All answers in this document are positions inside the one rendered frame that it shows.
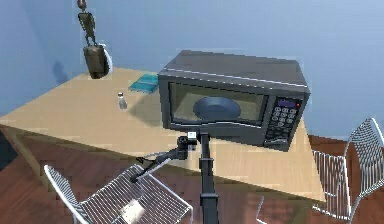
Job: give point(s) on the clear salt shaker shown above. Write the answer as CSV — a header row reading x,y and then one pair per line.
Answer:
x,y
122,102

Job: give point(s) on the dark grey microwave oven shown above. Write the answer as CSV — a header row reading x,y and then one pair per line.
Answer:
x,y
230,80

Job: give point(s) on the pale square object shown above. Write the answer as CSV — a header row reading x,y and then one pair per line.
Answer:
x,y
132,210

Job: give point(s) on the brown hanging lamp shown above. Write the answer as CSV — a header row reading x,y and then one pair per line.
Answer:
x,y
96,61

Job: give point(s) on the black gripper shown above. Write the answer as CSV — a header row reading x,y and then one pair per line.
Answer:
x,y
182,145

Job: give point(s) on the blue plate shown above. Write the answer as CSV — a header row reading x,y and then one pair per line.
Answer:
x,y
216,108

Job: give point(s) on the light wooden table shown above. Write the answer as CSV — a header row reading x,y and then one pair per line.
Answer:
x,y
83,115

